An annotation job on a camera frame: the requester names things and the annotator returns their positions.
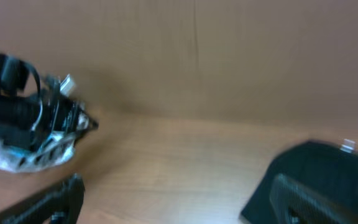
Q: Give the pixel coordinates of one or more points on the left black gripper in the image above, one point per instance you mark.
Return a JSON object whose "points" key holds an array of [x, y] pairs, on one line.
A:
{"points": [[59, 115]]}

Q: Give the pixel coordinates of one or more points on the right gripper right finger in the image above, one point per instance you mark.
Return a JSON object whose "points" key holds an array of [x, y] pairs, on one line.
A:
{"points": [[294, 202]]}

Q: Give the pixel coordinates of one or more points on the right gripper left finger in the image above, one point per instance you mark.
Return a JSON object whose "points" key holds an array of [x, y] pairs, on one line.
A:
{"points": [[60, 202]]}

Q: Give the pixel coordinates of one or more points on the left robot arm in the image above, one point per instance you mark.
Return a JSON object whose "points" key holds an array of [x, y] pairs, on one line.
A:
{"points": [[33, 107]]}

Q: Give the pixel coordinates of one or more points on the black garment at right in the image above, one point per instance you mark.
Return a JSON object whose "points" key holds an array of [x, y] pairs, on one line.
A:
{"points": [[321, 166]]}

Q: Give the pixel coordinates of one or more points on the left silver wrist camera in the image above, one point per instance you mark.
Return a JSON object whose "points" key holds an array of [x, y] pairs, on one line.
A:
{"points": [[67, 86]]}

